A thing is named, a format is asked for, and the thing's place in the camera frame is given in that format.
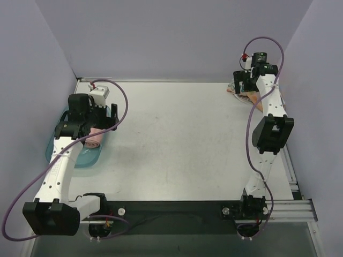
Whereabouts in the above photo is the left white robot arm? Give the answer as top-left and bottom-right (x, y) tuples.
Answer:
(23, 93), (119, 236)

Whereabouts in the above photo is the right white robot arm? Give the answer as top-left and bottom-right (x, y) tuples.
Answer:
(233, 52), (294, 220)

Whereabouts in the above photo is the white rabbit print towel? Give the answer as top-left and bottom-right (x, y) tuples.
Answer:
(227, 80), (260, 104)

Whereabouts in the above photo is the pink rolled towel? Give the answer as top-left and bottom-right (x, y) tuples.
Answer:
(84, 128), (103, 149)

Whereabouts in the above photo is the teal plastic tray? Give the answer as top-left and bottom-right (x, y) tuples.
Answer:
(46, 107), (111, 168)

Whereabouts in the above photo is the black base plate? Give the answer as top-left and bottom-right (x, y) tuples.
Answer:
(77, 200), (269, 236)

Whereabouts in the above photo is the aluminium front rail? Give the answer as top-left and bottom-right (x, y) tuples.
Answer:
(270, 200), (318, 222)

